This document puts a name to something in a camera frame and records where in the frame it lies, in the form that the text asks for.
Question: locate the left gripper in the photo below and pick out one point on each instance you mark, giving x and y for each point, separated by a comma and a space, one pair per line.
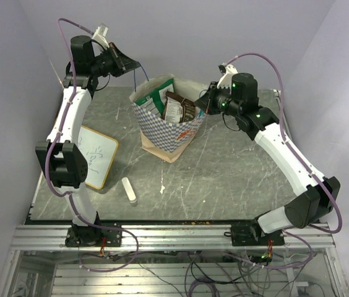
125, 63

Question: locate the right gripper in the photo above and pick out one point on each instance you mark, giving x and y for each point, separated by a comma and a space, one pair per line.
209, 98

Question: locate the brown sea salt chip bag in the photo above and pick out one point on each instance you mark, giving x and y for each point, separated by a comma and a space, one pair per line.
173, 112

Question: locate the green snack bag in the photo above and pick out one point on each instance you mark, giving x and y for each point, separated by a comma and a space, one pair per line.
155, 101

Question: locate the checkered paper bag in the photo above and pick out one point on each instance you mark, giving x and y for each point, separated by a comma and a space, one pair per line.
160, 138

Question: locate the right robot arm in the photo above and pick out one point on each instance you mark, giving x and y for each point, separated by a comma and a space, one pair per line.
236, 95

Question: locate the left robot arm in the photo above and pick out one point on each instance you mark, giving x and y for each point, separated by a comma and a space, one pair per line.
62, 163

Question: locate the dark brown snack bag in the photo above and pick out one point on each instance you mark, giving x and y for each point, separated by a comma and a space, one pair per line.
189, 108

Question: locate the white marker eraser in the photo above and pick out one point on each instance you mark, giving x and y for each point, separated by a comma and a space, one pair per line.
129, 191

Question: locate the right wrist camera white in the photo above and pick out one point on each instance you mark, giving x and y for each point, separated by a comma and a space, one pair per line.
227, 71

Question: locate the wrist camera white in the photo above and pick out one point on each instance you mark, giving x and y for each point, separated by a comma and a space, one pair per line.
101, 34
227, 71

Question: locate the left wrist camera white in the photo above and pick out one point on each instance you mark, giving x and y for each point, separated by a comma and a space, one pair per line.
101, 34

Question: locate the small whiteboard orange frame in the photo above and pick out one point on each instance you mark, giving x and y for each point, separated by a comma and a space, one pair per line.
99, 151

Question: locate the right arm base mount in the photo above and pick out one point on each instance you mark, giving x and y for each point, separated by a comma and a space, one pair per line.
248, 233

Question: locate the aluminium rail frame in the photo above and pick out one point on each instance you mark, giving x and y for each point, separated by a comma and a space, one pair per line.
172, 259

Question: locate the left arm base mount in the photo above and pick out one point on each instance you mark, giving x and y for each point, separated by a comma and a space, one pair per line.
88, 236

